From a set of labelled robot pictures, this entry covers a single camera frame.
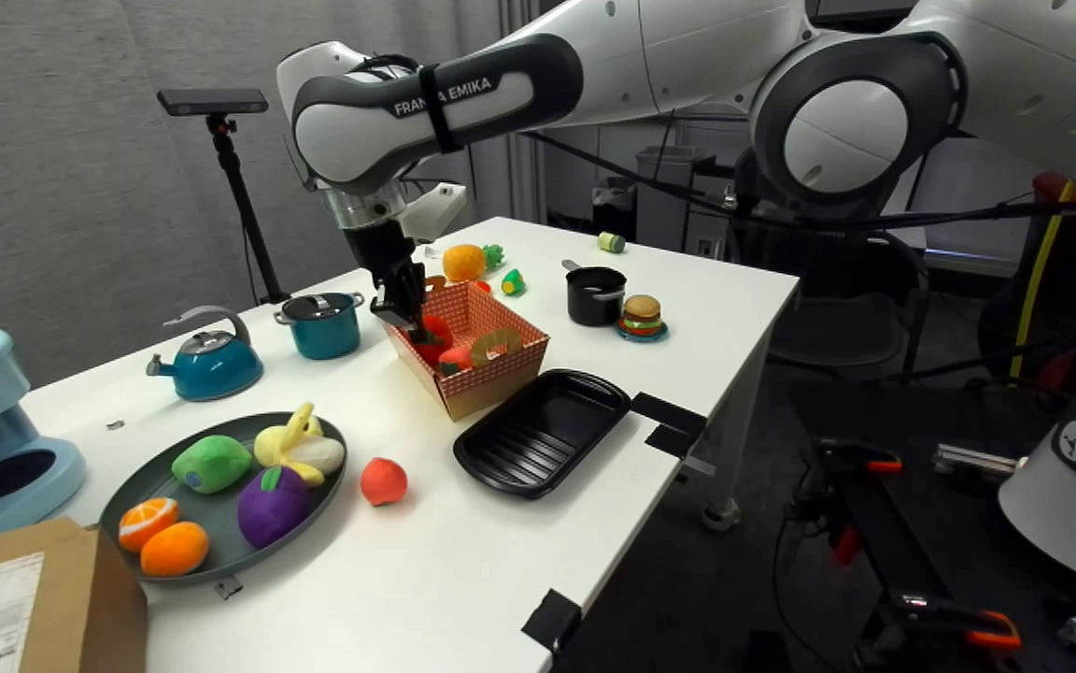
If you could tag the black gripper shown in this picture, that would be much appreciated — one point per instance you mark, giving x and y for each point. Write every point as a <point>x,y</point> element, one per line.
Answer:
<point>384,263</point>

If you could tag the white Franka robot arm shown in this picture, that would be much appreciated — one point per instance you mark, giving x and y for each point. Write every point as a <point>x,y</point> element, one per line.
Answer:
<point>687,49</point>

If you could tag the brown cardboard box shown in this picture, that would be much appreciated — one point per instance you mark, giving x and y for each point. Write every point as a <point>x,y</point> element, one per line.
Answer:
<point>64,611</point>

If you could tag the red plush toy pepper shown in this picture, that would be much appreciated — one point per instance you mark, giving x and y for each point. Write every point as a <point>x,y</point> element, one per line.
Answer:
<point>433,323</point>

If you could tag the small orange-red toy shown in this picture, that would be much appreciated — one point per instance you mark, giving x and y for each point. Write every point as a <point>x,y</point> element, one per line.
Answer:
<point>457,354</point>

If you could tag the round orange toy fruit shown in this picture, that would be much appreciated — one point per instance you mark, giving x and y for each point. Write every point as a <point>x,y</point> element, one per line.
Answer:
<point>464,263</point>

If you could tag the teal toy pot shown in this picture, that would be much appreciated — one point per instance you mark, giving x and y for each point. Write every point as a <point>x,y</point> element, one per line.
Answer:
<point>317,332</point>

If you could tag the brown toy slice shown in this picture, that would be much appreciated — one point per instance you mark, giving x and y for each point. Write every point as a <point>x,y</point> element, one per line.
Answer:
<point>499,344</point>

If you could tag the red toy tomato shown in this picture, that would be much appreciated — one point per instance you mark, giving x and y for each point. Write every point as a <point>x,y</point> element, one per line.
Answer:
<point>383,484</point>

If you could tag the yellow toy banana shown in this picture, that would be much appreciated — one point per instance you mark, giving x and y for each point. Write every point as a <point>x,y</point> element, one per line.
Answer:
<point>281,447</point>

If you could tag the black ribbed grill tray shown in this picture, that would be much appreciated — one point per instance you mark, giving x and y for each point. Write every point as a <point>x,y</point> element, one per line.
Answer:
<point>539,435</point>

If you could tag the black toy cup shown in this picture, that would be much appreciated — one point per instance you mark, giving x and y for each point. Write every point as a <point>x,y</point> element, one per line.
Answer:
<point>594,299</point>

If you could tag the blue toy kettle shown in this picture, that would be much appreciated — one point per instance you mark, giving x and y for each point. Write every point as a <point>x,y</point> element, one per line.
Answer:
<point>213,366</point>

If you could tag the small yellow-green toy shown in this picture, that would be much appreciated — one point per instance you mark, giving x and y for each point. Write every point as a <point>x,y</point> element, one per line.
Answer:
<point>611,241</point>

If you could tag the purple toy eggplant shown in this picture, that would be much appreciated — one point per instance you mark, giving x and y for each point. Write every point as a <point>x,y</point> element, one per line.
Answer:
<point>270,508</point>

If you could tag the toy burger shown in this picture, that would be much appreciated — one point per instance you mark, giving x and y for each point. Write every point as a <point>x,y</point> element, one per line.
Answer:
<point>640,314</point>

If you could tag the green toy vegetable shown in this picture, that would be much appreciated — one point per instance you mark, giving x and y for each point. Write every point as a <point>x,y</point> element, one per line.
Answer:
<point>211,466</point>

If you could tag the grey trash bin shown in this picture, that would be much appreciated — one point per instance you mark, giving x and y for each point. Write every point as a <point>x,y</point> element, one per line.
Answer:
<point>661,193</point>

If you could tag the black table clamp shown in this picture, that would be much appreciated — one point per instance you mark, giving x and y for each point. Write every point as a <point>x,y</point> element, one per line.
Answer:
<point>670,422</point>
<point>554,619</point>

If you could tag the dark round plate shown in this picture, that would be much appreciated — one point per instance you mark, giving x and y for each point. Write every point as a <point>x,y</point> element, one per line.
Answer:
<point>223,562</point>

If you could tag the orange toy slice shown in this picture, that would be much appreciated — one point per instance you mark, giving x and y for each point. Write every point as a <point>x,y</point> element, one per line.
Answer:
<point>148,521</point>

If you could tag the white table leg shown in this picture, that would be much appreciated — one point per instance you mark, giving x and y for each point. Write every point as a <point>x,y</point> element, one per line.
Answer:
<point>736,435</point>

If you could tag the black office chair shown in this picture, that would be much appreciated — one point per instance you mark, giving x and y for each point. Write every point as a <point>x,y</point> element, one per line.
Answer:
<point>838,287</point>

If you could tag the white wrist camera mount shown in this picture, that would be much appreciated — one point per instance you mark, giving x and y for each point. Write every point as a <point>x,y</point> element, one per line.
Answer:
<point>439,212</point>

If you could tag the thin black camera tripod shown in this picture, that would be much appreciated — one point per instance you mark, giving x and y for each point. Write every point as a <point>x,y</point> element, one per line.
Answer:
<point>241,199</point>

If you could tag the black bar camera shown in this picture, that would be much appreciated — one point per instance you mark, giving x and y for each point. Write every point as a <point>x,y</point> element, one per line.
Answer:
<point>213,102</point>

